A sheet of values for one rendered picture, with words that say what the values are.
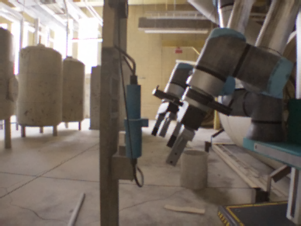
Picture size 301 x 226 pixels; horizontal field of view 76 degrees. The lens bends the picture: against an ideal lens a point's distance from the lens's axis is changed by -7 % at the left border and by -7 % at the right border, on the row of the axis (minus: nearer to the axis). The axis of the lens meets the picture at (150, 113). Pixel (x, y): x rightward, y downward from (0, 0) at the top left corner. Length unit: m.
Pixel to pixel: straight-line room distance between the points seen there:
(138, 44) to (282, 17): 12.00
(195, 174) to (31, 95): 4.38
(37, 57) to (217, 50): 5.30
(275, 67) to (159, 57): 11.82
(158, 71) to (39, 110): 8.03
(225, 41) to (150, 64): 11.72
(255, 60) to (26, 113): 5.41
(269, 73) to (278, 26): 0.21
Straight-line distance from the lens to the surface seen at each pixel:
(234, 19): 1.08
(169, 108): 0.87
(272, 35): 0.69
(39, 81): 5.57
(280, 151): 0.97
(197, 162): 2.25
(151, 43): 12.51
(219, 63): 0.52
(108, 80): 0.77
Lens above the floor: 0.88
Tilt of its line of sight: 2 degrees down
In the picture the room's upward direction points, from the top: 1 degrees clockwise
